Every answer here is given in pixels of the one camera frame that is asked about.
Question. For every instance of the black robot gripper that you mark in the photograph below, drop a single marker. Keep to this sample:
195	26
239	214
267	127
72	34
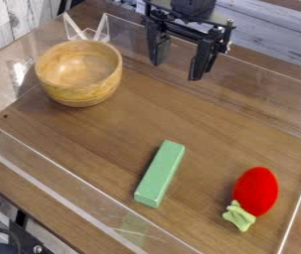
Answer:
191	18

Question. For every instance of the green rectangular block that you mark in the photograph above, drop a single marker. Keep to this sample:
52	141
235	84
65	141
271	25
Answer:
160	173

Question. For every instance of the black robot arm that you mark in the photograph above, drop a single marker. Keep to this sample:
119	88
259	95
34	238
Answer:
191	20

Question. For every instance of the brown wooden bowl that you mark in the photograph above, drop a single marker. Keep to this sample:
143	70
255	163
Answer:
80	72

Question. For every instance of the red plush strawberry toy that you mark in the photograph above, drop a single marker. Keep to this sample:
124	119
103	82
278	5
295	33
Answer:
254	197

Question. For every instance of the clear acrylic corner bracket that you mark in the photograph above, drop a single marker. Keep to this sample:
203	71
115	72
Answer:
76	33

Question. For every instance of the clear acrylic tray wall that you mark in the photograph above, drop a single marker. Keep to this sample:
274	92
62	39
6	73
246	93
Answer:
73	161

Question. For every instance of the black clamp with cable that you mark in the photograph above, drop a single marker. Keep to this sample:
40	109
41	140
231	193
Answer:
21	241

